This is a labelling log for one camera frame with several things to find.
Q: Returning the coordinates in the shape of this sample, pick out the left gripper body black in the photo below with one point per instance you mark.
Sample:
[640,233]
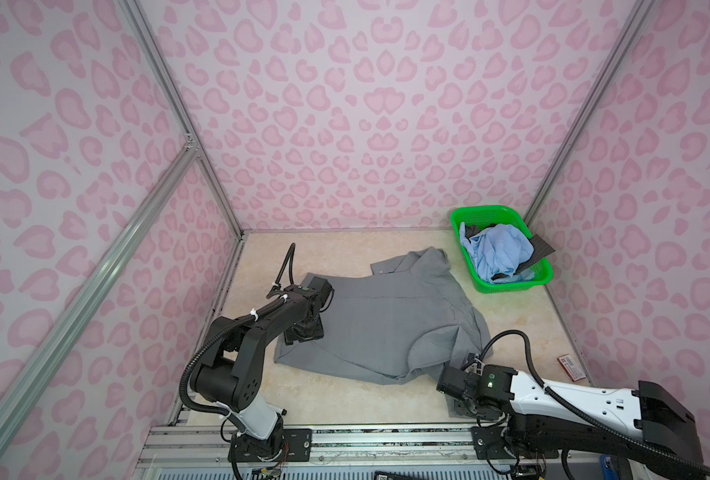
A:
[307,331]

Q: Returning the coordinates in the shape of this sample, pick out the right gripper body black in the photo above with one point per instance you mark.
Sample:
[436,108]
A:
[466,409]

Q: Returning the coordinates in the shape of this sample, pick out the grey long sleeve shirt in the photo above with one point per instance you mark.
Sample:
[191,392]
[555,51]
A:
[409,318]

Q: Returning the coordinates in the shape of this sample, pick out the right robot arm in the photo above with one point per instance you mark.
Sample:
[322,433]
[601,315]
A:
[646,425]

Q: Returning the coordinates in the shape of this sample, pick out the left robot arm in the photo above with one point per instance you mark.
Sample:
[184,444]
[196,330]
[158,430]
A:
[225,374]

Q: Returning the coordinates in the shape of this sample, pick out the red white label card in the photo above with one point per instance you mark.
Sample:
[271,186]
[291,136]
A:
[572,367]

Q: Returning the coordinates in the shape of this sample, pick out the blue tool at edge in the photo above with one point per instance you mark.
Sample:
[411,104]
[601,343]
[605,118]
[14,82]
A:
[609,467]

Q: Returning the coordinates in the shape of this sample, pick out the light blue shirt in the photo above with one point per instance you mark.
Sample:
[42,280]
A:
[496,249]

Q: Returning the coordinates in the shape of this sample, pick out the black shirt in basket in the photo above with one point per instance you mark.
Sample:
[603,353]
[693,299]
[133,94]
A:
[538,249]

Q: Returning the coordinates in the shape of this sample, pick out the green plastic basket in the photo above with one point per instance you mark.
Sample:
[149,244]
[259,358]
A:
[501,253]

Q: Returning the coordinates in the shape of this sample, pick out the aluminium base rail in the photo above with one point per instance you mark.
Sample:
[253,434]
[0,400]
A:
[197,448]

